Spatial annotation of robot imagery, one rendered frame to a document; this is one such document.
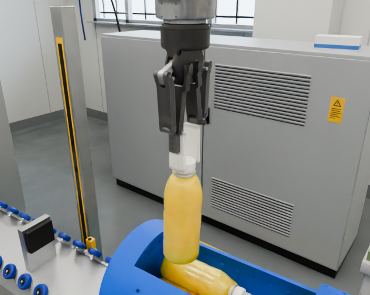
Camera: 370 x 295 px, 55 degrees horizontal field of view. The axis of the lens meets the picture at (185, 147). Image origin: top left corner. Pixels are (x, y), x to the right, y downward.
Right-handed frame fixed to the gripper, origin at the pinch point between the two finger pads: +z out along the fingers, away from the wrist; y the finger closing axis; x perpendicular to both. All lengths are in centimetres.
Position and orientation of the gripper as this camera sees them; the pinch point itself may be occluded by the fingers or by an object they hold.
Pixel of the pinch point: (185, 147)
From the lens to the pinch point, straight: 60.8
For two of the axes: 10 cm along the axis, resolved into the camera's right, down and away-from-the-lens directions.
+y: -5.5, 3.2, -7.7
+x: 8.3, 2.2, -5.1
